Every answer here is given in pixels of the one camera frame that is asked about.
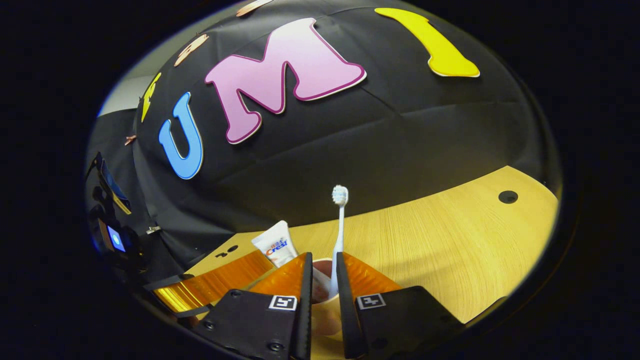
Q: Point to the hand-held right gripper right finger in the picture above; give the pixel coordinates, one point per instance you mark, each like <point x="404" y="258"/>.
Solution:
<point x="344" y="310"/>

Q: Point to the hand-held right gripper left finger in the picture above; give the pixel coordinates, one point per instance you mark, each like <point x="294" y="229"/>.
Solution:
<point x="304" y="310"/>

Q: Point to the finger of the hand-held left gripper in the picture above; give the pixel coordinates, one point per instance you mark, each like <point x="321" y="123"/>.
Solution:
<point x="215" y="282"/>

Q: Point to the beige cup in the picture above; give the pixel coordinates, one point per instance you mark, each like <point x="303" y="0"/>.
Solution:
<point x="325" y="320"/>

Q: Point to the white toothpaste tube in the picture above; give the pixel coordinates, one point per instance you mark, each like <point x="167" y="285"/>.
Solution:
<point x="275" y="242"/>

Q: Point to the light blue toothbrush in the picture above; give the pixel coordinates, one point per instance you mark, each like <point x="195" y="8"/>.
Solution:
<point x="340" y="196"/>

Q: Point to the wooden desktop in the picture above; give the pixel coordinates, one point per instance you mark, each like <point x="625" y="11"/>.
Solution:
<point x="450" y="250"/>

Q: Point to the silver cloth clip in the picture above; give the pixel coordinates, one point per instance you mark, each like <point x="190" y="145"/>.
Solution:
<point x="153" y="230"/>

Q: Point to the orange cloth clip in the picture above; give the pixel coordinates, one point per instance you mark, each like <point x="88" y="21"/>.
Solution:
<point x="130" y="140"/>

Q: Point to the black backdrop cloth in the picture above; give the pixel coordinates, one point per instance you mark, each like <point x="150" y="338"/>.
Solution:
<point x="400" y="125"/>

